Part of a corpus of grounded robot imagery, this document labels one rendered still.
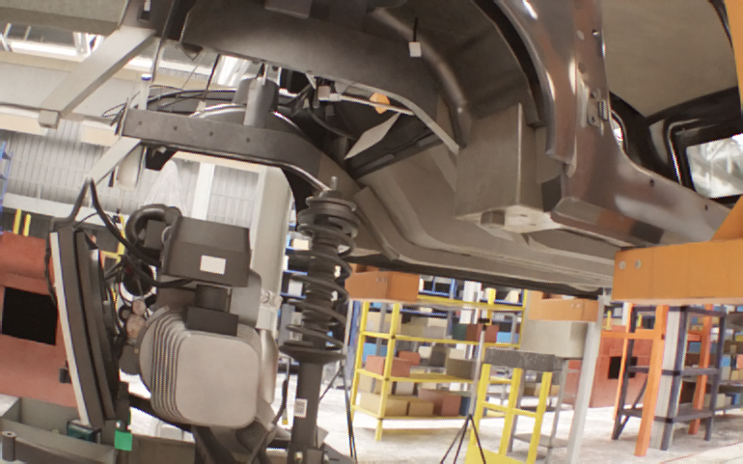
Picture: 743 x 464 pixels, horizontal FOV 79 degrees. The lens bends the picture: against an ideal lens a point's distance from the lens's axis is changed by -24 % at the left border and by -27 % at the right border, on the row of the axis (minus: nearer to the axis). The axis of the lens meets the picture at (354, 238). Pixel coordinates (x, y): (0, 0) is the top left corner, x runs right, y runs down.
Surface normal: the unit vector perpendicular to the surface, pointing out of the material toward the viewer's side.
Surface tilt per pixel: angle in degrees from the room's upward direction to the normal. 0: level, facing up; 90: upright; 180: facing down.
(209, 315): 90
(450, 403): 90
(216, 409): 90
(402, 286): 90
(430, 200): 103
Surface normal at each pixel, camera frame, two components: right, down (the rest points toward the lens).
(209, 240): 0.40, -0.27
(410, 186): 0.20, 0.13
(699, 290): -0.92, -0.17
